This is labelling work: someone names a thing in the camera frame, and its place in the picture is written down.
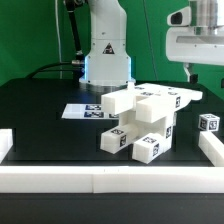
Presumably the black cable on table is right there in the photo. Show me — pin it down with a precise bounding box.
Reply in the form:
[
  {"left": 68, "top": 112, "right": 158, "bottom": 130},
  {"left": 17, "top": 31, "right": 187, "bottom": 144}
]
[{"left": 25, "top": 60, "right": 88, "bottom": 80}]

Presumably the paper sheet with tags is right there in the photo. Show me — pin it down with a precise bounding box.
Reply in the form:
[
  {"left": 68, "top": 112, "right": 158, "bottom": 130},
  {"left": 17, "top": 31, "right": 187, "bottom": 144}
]
[{"left": 62, "top": 104, "right": 118, "bottom": 119}]

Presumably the white hanging cable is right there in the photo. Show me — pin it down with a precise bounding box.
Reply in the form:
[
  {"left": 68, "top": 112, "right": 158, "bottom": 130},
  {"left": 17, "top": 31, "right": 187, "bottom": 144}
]
[{"left": 54, "top": 0, "right": 64, "bottom": 80}]

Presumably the white front fence rail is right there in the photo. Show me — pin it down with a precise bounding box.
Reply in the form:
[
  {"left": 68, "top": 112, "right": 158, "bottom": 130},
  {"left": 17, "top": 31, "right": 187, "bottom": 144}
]
[{"left": 0, "top": 166, "right": 224, "bottom": 193}]

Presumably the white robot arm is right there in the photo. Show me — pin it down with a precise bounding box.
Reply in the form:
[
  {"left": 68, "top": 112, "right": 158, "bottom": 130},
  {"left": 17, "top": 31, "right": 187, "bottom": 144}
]
[{"left": 64, "top": 0, "right": 224, "bottom": 91}]

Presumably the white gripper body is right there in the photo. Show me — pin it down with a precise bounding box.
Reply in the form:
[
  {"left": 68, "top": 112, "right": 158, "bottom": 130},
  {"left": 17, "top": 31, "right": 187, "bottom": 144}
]
[{"left": 166, "top": 27, "right": 224, "bottom": 65}]

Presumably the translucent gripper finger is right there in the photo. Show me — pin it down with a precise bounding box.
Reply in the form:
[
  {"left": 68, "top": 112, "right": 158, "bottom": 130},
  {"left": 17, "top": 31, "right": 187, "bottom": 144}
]
[{"left": 183, "top": 63, "right": 198, "bottom": 84}]

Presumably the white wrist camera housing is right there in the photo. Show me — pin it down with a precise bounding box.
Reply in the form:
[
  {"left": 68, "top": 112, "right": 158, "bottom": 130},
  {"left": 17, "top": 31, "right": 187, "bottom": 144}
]
[{"left": 167, "top": 6, "right": 192, "bottom": 27}]

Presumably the white tagged cube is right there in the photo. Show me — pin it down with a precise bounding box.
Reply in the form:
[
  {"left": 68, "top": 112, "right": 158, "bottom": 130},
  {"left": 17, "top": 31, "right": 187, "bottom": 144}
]
[{"left": 198, "top": 114, "right": 220, "bottom": 131}]

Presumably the white chair back part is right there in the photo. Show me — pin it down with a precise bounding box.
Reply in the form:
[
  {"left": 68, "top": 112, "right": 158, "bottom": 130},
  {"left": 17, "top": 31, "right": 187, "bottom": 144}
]
[{"left": 101, "top": 83, "right": 203, "bottom": 123}]

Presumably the white left fence rail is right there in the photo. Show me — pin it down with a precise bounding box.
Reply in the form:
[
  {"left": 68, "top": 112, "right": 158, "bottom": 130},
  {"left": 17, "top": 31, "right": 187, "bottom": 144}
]
[{"left": 0, "top": 129, "right": 13, "bottom": 163}]

